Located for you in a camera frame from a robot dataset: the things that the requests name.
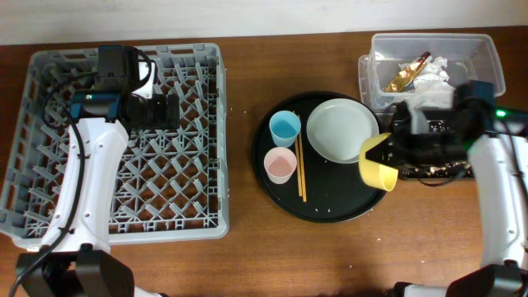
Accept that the yellow plastic bowl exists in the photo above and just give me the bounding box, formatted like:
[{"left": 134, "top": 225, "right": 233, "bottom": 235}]
[{"left": 359, "top": 133, "right": 398, "bottom": 191}]

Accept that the light blue plastic cup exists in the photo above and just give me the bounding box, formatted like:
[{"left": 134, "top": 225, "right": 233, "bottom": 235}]
[{"left": 269, "top": 111, "right": 301, "bottom": 148}]

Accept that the pink plastic cup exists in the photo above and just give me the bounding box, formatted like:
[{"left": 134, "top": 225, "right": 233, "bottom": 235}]
[{"left": 263, "top": 147, "right": 297, "bottom": 185}]

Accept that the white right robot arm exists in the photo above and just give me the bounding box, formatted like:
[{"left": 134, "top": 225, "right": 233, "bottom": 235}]
[{"left": 359, "top": 81, "right": 527, "bottom": 296}]

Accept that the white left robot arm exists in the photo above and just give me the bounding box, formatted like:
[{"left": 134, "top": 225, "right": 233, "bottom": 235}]
[{"left": 9, "top": 45, "right": 180, "bottom": 296}]

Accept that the grey plastic dishwasher rack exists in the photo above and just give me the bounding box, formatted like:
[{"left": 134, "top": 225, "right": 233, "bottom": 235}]
[{"left": 1, "top": 43, "right": 229, "bottom": 251}]

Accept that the clear plastic waste bin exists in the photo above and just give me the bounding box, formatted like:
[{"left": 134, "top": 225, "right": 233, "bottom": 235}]
[{"left": 358, "top": 33, "right": 506, "bottom": 113}]

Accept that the crumpled white tissue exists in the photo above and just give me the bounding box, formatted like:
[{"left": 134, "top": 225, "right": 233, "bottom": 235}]
[{"left": 395, "top": 56, "right": 455, "bottom": 109}]

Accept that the black rectangular tray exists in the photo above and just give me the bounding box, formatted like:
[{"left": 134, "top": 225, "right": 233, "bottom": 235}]
[{"left": 389, "top": 110, "right": 474, "bottom": 182}]

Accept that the grey round plate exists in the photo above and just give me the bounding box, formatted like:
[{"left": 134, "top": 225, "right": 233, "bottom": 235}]
[{"left": 306, "top": 98, "right": 380, "bottom": 164}]

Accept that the gold foil wrapper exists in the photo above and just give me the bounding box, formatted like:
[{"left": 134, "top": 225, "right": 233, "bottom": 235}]
[{"left": 384, "top": 51, "right": 431, "bottom": 92}]

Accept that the round black tray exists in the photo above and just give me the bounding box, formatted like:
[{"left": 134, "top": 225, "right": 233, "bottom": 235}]
[{"left": 252, "top": 92, "right": 385, "bottom": 223}]

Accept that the left wooden chopstick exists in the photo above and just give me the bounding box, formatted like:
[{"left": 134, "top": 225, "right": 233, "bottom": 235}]
[{"left": 294, "top": 129, "right": 303, "bottom": 198}]

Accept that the wooden chopstick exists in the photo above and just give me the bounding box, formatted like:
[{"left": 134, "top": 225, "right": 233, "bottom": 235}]
[
  {"left": 299, "top": 128, "right": 307, "bottom": 203},
  {"left": 294, "top": 129, "right": 303, "bottom": 198}
]

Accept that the right wooden chopstick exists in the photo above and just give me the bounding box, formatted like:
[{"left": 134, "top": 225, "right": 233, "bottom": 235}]
[{"left": 299, "top": 128, "right": 307, "bottom": 203}]

